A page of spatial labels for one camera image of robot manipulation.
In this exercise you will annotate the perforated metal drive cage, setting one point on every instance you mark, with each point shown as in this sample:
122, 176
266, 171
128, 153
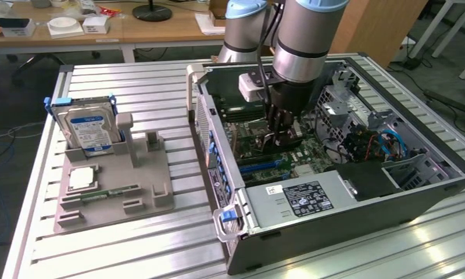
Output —
342, 110

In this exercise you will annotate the white box with black lid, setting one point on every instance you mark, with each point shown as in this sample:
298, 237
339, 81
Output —
18, 30

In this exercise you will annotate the white round moulded part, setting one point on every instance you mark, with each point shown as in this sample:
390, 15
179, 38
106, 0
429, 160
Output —
64, 27

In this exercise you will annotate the black chair base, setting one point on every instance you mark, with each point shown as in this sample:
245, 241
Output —
450, 98
26, 66

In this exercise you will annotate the red packet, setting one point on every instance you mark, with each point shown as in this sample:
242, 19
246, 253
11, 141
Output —
111, 12

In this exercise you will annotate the wooden cabinet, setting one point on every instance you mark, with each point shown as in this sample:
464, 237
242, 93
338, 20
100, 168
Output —
381, 26

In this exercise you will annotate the grey parts rack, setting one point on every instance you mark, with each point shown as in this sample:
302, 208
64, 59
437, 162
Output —
112, 180

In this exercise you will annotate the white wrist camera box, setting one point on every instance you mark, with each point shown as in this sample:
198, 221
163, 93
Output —
253, 90

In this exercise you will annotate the silver CPU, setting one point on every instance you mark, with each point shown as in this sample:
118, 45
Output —
82, 178

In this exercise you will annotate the blue case latch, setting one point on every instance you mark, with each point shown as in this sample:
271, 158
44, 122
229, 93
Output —
227, 216

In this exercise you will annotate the grey power supply unit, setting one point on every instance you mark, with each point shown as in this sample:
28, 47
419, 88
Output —
263, 209

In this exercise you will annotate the black lamp base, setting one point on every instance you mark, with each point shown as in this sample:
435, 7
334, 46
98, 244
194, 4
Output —
152, 14

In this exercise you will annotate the grey cup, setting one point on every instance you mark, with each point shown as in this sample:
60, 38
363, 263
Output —
42, 3

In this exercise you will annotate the green motherboard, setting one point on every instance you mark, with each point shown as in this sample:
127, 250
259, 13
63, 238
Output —
310, 151

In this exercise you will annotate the CPU socket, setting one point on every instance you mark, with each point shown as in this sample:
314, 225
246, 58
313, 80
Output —
257, 126

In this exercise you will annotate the green RAM stick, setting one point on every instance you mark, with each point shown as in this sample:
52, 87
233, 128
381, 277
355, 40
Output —
100, 194

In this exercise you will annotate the brown cardboard box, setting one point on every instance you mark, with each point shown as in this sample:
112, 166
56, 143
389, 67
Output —
218, 11

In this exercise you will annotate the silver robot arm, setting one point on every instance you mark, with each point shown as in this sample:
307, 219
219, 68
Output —
306, 35

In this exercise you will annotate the hard disk with blue bracket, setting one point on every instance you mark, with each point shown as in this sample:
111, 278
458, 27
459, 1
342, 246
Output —
87, 130

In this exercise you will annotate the white labelled box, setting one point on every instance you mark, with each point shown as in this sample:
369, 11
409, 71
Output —
96, 24

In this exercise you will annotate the white paper stack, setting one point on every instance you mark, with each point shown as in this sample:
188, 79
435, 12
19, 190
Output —
206, 24

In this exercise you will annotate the black graphics card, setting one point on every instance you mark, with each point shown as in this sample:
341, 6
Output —
283, 148

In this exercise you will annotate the black open PC case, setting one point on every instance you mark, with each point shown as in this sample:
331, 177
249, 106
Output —
334, 232

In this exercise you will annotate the wooden desk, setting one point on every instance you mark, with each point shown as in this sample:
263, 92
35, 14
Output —
23, 42

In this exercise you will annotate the metal disk bay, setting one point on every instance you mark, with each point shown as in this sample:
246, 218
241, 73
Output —
437, 171

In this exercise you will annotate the white table frame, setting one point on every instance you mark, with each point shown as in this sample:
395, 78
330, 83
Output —
430, 30

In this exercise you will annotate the blue expansion slot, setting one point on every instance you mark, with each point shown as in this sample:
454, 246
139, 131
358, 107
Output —
257, 166

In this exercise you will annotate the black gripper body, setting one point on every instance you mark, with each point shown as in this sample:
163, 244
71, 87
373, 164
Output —
291, 96

